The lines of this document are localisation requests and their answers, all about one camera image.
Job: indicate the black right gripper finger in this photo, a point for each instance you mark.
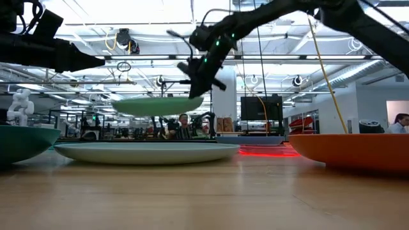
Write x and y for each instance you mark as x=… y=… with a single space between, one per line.
x=197 y=87
x=210 y=87

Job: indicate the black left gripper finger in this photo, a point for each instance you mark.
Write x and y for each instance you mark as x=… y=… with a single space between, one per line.
x=83 y=59
x=81 y=68

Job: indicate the light green plastic plate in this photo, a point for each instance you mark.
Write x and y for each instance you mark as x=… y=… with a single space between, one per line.
x=156 y=107

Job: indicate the red transparent plate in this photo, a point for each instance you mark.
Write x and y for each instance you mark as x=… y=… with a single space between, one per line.
x=268 y=151

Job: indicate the dark green plastic plate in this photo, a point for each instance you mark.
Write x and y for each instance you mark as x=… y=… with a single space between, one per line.
x=22 y=143

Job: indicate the orange plastic plate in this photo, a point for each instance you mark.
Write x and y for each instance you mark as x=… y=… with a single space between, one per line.
x=358 y=151

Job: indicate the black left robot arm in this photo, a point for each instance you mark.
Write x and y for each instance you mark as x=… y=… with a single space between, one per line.
x=12 y=48

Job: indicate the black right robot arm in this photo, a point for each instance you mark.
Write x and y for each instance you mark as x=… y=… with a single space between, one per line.
x=367 y=25

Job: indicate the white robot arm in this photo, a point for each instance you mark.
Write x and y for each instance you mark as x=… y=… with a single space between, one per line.
x=20 y=107

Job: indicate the white building pillar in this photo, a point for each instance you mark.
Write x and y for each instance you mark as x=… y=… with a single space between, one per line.
x=225 y=105

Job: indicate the brown cardboard boxes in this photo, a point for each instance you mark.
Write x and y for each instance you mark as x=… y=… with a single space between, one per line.
x=225 y=124

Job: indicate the person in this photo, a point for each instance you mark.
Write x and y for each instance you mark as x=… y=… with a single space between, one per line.
x=399 y=126
x=183 y=127

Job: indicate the black monitor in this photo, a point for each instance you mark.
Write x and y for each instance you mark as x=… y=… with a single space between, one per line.
x=252 y=108

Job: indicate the large pale mint plate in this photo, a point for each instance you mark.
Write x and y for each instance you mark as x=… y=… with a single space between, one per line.
x=143 y=153

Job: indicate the red storage bins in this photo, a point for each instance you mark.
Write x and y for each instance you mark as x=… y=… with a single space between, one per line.
x=300 y=124

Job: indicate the black round bin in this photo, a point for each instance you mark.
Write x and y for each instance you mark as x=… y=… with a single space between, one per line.
x=370 y=127

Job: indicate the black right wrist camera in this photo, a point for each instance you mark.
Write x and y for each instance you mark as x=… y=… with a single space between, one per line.
x=199 y=37

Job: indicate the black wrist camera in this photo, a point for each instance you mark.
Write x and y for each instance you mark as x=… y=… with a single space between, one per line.
x=199 y=37
x=48 y=24

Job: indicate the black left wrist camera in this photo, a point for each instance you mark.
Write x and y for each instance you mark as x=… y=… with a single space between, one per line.
x=48 y=24

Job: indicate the black aluminium table frame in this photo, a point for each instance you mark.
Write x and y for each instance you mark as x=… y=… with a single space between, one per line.
x=128 y=141

